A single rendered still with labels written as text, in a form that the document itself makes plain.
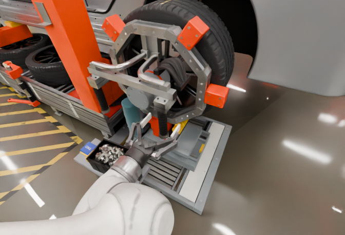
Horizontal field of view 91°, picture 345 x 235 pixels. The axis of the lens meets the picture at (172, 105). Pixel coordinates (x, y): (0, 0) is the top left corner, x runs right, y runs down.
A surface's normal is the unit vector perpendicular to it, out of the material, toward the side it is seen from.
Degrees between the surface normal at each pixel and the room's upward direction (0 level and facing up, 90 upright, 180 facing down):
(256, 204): 0
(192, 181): 0
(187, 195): 0
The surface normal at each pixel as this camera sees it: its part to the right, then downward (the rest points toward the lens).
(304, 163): -0.02, -0.74
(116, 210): -0.18, -0.58
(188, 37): -0.47, 0.60
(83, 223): 0.40, -0.77
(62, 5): 0.88, 0.30
